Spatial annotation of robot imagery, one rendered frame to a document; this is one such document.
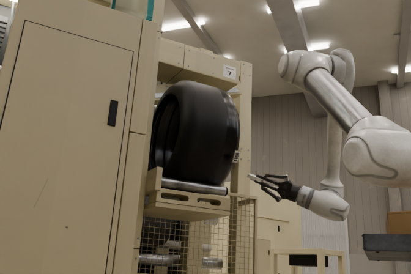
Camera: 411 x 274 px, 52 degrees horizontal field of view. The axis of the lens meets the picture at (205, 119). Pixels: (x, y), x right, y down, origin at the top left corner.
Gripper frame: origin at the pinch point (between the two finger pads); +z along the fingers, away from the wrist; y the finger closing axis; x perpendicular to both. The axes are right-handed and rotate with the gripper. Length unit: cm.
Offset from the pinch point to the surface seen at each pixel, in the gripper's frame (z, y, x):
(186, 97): 38.9, -25.7, -11.0
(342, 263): -49, 94, 213
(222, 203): 9.1, 14.8, -7.5
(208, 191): 16.6, 11.5, -8.3
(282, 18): 210, -181, 698
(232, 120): 17.8, -21.3, -2.1
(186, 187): 24.0, 11.3, -16.5
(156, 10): 75, -61, 3
